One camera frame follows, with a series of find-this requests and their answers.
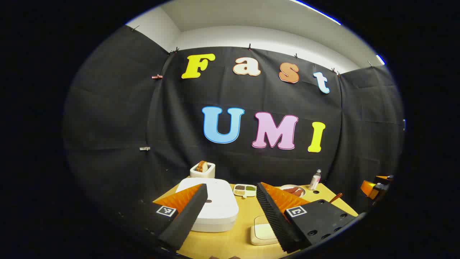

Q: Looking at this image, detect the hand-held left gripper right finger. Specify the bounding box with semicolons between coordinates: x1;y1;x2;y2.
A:
256;182;366;253

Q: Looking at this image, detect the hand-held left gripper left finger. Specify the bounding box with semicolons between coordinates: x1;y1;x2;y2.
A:
115;183;209;251

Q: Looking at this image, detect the white divided bean dish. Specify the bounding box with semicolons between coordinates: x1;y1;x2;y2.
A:
233;184;257;198

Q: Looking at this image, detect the clear bottle pink label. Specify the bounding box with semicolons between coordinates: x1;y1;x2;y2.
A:
308;169;322;191

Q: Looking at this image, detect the black backdrop cloth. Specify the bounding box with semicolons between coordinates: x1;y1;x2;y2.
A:
63;25;405;231

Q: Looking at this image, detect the white round plate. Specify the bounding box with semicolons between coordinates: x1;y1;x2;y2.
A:
279;185;306;197

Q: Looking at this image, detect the white rice cooker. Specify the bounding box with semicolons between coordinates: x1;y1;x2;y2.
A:
175;177;239;232

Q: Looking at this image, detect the white toaster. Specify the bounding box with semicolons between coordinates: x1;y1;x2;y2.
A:
190;162;216;179

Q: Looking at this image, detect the clear rice container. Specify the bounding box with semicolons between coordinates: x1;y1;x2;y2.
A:
250;216;279;246

